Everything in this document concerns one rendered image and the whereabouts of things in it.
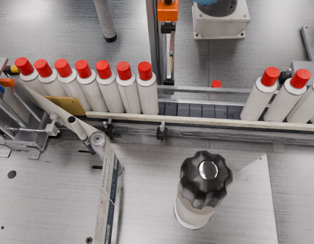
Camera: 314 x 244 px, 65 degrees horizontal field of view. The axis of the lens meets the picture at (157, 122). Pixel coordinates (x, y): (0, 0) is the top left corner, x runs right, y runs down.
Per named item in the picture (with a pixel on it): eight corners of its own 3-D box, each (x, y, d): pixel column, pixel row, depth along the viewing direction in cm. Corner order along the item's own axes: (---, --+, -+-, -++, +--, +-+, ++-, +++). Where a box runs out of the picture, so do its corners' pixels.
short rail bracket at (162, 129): (157, 148, 76) (155, 130, 66) (158, 140, 78) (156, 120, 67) (168, 149, 76) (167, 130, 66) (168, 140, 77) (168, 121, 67)
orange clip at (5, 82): (2, 87, 60) (-3, 81, 58) (6, 80, 61) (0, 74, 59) (14, 87, 60) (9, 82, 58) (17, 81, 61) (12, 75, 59)
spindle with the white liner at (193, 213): (173, 227, 60) (175, 198, 34) (175, 190, 65) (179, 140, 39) (211, 230, 59) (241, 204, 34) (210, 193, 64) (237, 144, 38)
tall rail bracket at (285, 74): (267, 116, 80) (288, 84, 66) (264, 98, 84) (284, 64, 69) (277, 117, 80) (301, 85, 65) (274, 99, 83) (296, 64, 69)
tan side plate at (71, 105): (54, 114, 77) (41, 97, 69) (55, 112, 77) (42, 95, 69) (86, 116, 76) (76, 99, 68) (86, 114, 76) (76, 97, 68)
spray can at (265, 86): (240, 124, 73) (262, 80, 56) (239, 110, 76) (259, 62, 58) (258, 126, 73) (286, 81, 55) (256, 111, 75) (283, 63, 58)
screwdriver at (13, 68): (3, 75, 95) (-2, 69, 92) (5, 69, 96) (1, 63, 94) (54, 72, 94) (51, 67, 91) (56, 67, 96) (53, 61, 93)
